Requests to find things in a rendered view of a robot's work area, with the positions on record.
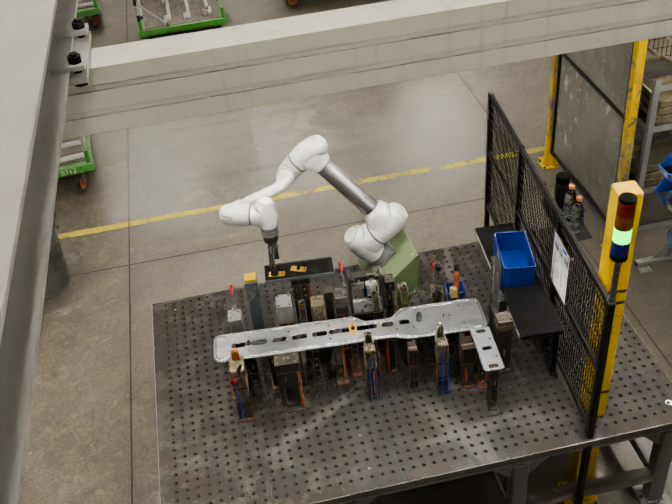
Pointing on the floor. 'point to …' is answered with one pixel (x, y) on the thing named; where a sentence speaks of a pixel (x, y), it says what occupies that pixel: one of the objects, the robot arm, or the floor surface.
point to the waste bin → (56, 278)
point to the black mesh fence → (550, 268)
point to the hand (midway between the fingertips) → (275, 265)
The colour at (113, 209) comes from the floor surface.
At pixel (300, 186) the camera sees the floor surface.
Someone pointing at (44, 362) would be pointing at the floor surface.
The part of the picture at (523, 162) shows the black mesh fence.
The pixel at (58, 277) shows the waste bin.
